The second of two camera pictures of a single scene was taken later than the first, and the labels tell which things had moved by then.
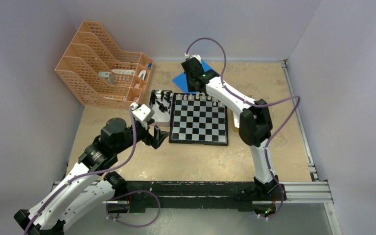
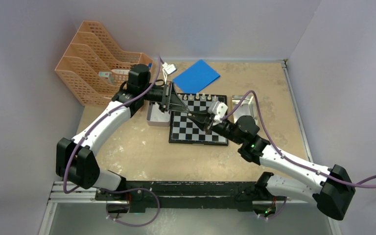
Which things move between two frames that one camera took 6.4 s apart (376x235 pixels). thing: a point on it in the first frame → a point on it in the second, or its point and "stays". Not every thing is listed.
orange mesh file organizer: x=98 y=74 stays
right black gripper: x=191 y=88 → x=204 y=120
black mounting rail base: x=263 y=197 stays
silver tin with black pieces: x=161 y=102 stays
